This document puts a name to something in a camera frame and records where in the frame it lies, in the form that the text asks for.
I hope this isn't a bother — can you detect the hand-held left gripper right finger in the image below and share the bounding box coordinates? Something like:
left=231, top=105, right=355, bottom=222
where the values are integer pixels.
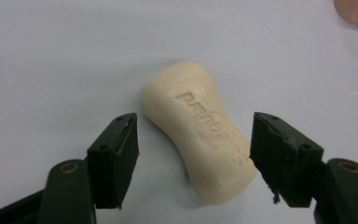
left=249, top=111, right=325, bottom=209

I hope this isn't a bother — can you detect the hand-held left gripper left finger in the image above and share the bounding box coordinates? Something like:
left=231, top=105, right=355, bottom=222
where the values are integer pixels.
left=86, top=112, right=140, bottom=210

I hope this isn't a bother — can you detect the cream soap bar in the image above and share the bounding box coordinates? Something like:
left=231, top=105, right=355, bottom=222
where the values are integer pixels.
left=140, top=61, right=259, bottom=206

